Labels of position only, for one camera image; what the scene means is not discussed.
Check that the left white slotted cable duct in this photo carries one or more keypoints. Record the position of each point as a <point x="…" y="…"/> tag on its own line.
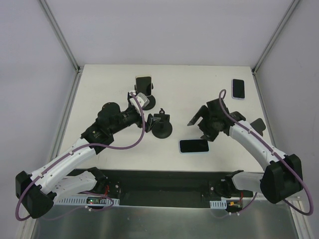
<point x="87" y="201"/>

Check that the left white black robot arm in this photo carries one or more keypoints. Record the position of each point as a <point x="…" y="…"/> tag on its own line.
<point x="38" y="191"/>

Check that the black stand on brown disc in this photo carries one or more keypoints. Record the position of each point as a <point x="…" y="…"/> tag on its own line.
<point x="259" y="126"/>

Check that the black phone cream case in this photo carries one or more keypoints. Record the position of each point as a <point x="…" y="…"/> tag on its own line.
<point x="144" y="85"/>

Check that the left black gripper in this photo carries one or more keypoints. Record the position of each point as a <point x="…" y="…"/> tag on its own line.
<point x="142" y="120"/>

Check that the black phone blue case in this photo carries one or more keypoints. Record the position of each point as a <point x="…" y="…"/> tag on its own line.
<point x="190" y="146"/>

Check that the black round-base phone stand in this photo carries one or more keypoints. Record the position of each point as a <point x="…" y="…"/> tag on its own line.
<point x="150" y="100"/>

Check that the aluminium frame post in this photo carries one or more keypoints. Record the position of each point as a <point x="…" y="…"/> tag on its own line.
<point x="59" y="34"/>
<point x="276" y="34"/>

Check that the right aluminium frame post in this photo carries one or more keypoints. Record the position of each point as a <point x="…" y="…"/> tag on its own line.
<point x="276" y="34"/>

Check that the black phone lavender case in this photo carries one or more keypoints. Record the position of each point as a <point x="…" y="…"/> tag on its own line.
<point x="238" y="89"/>

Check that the white slotted cable duct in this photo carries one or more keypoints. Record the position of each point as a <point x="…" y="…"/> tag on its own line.
<point x="222" y="204"/>
<point x="87" y="201"/>

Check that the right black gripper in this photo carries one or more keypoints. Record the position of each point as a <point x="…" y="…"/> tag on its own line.
<point x="203" y="118"/>

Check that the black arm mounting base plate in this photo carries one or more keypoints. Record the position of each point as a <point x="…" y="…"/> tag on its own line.
<point x="162" y="188"/>

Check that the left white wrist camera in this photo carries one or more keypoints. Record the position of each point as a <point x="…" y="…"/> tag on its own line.
<point x="137" y="100"/>

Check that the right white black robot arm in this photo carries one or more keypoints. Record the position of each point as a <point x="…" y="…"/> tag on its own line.
<point x="282" y="173"/>

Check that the right white slotted cable duct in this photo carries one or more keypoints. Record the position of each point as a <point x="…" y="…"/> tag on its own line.
<point x="222" y="204"/>

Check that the left aluminium frame post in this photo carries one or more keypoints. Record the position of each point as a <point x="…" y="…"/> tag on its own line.
<point x="59" y="34"/>

